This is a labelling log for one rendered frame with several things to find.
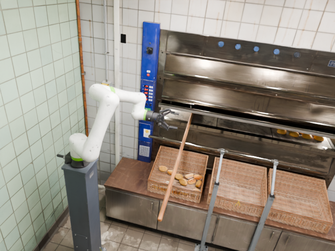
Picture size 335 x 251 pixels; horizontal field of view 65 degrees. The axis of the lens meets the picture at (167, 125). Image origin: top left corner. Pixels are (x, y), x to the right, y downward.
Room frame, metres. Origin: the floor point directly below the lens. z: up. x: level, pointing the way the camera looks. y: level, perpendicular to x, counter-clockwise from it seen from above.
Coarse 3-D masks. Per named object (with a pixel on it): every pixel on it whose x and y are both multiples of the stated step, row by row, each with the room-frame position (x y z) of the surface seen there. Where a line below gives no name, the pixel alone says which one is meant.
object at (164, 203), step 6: (192, 114) 2.66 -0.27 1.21; (186, 126) 2.37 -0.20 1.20; (186, 132) 2.24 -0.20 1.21; (180, 150) 1.92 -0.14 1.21; (180, 156) 1.85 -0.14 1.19; (174, 168) 1.67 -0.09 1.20; (174, 174) 1.60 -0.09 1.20; (168, 186) 1.46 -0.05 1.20; (168, 192) 1.40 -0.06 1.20; (162, 204) 1.28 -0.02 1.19; (162, 210) 1.23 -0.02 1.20; (162, 216) 1.18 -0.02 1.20
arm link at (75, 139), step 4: (72, 136) 1.61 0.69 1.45; (76, 136) 1.61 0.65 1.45; (80, 136) 1.62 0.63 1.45; (84, 136) 1.63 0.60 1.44; (72, 140) 1.58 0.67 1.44; (76, 140) 1.57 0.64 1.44; (80, 140) 1.57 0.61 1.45; (84, 140) 1.57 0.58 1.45; (72, 144) 1.56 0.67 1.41; (76, 144) 1.54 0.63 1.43; (72, 148) 1.56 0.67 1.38; (76, 148) 1.52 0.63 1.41; (72, 152) 1.57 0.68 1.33; (76, 152) 1.52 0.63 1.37; (72, 156) 1.57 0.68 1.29; (76, 156) 1.56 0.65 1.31; (76, 160) 1.57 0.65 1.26; (80, 160) 1.57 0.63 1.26
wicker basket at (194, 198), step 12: (168, 156) 2.45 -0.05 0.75; (192, 156) 2.41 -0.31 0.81; (204, 156) 2.40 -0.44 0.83; (156, 168) 2.35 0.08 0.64; (168, 168) 2.41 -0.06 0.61; (180, 168) 2.39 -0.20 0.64; (204, 168) 2.36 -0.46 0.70; (156, 180) 2.21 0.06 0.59; (168, 180) 2.22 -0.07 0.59; (156, 192) 2.02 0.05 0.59; (180, 192) 1.98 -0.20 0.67; (192, 192) 1.96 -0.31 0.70
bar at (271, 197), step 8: (152, 136) 2.17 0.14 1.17; (184, 144) 2.10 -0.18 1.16; (192, 144) 2.09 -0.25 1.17; (224, 152) 2.03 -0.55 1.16; (232, 152) 2.03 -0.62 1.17; (264, 160) 1.97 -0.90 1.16; (272, 160) 1.96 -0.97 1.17; (272, 176) 1.88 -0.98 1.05; (216, 184) 1.82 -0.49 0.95; (272, 184) 1.82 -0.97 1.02; (216, 192) 1.81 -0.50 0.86; (272, 192) 1.77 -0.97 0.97; (272, 200) 1.72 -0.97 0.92; (264, 208) 1.76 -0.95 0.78; (208, 216) 1.82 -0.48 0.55; (264, 216) 1.73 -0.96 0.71; (208, 224) 1.81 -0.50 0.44; (256, 232) 1.73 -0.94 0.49; (256, 240) 1.73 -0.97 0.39; (200, 248) 1.82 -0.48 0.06
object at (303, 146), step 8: (168, 120) 2.52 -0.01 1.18; (176, 120) 2.53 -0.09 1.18; (200, 128) 2.45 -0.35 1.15; (208, 128) 2.44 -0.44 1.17; (216, 128) 2.43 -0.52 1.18; (224, 128) 2.45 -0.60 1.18; (240, 136) 2.37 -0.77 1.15; (248, 136) 2.36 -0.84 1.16; (256, 136) 2.35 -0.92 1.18; (264, 136) 2.37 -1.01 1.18; (280, 144) 2.30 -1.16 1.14; (288, 144) 2.29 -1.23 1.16; (296, 144) 2.27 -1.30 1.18; (304, 144) 2.28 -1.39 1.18; (328, 152) 2.22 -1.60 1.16
